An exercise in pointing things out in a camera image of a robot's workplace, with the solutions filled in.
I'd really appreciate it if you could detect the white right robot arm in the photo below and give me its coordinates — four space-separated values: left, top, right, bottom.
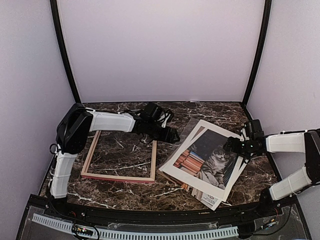
223 127 320 217

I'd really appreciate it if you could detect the white slotted cable duct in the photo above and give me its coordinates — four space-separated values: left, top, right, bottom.
31 213 240 240

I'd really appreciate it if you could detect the printed paper insert sheet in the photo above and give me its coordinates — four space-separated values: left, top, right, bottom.
191 188 222 211

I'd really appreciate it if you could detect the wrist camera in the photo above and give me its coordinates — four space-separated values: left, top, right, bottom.
142 102 161 121
244 119 265 140

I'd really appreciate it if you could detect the brown cardboard backing board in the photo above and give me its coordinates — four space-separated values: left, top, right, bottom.
191 126 206 140

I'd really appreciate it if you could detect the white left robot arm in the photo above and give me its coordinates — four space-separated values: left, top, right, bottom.
48 102 180 218

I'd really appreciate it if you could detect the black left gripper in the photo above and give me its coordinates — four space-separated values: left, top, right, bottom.
146 120 180 144

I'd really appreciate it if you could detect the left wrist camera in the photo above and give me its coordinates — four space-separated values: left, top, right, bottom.
142 102 161 121

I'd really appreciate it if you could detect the right black corner post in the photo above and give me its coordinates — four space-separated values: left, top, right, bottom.
242 0 272 107

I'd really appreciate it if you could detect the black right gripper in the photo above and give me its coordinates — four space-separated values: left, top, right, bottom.
223 136 254 160

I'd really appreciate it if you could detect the clear acrylic sheet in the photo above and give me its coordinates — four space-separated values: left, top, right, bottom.
171 118 200 155

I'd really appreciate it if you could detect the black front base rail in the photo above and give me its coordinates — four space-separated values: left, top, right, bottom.
27 194 298 235

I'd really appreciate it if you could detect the pink wooden picture frame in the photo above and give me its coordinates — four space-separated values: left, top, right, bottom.
80 130 158 183

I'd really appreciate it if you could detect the left black corner post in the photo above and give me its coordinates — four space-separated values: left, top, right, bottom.
49 0 82 103

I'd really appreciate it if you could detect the cat and books photo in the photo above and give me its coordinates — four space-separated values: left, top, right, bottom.
173 130 238 190

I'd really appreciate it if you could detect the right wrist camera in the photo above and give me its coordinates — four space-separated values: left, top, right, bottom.
244 119 265 140

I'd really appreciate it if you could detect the white photo mat board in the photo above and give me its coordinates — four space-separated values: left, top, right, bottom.
161 120 244 201

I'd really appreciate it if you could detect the black corner post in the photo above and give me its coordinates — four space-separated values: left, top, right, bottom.
49 0 82 103
242 0 272 107

